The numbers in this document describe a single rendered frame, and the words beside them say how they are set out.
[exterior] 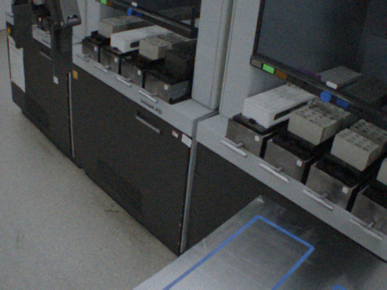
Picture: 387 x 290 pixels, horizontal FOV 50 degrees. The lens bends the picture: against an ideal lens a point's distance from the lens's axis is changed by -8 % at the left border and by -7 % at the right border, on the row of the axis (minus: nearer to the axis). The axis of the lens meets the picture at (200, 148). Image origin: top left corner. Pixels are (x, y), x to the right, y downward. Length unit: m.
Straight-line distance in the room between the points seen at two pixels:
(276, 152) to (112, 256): 0.98
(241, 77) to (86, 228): 1.09
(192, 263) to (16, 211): 1.51
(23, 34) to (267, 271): 0.60
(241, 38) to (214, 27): 0.11
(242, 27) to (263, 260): 0.74
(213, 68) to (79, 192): 1.13
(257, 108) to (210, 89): 0.25
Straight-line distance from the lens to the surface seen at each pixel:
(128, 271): 1.90
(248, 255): 0.87
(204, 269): 0.83
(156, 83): 1.56
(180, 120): 1.51
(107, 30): 1.90
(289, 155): 1.22
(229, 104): 1.45
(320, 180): 1.19
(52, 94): 2.37
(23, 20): 0.72
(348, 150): 1.21
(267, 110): 1.28
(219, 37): 1.42
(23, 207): 2.25
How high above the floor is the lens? 1.43
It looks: 32 degrees down
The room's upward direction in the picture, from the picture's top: 7 degrees clockwise
